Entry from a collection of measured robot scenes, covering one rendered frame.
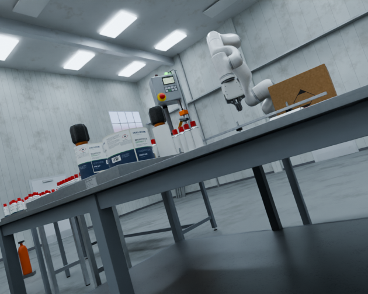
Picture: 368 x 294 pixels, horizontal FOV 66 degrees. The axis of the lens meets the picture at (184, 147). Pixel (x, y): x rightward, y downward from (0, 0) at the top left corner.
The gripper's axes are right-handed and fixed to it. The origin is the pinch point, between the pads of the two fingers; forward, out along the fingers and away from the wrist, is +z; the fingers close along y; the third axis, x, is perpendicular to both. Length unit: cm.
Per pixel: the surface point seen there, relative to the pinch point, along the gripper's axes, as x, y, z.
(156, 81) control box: -34, 34, -41
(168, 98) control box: -35, 31, -27
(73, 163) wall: -943, 361, -168
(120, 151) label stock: 35, 64, 6
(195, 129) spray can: -17.9, 24.0, 0.4
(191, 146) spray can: -21.1, 29.7, 9.1
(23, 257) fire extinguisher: -324, 302, 53
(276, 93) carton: 0.5, -22.0, -0.1
